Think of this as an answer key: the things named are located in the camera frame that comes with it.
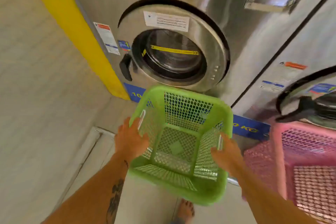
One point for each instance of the person's right hand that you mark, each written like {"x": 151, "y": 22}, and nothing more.
{"x": 228, "y": 154}

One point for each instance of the person's left hand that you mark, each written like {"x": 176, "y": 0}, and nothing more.
{"x": 129, "y": 141}

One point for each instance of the person's left thumb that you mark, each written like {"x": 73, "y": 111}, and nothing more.
{"x": 136, "y": 125}

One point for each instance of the person's right thumb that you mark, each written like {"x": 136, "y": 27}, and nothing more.
{"x": 224, "y": 141}

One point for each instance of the green plastic laundry basket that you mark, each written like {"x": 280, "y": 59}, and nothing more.
{"x": 181, "y": 139}

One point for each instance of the person's right forearm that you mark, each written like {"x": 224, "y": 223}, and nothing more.
{"x": 270, "y": 202}

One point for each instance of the person's left forearm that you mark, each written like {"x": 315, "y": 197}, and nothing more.
{"x": 90, "y": 195}

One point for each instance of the person's foot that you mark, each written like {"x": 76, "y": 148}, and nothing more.
{"x": 185, "y": 211}

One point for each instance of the pink plastic laundry basket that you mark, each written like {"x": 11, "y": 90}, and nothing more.
{"x": 301, "y": 168}

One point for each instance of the round steel washer door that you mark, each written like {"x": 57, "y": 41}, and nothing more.
{"x": 174, "y": 50}

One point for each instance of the white warning sticker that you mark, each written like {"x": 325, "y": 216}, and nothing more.
{"x": 107, "y": 38}

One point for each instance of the round washer door black rim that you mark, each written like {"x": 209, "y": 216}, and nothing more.
{"x": 309, "y": 100}

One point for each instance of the steel washing machine with sticker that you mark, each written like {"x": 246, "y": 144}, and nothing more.
{"x": 296, "y": 74}

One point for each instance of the steel front-load washing machine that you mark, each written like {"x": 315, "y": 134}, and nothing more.
{"x": 168, "y": 29}

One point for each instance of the white label on door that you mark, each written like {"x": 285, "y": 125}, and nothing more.
{"x": 166, "y": 21}

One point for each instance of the yellow side panel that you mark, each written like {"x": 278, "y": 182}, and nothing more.
{"x": 76, "y": 32}

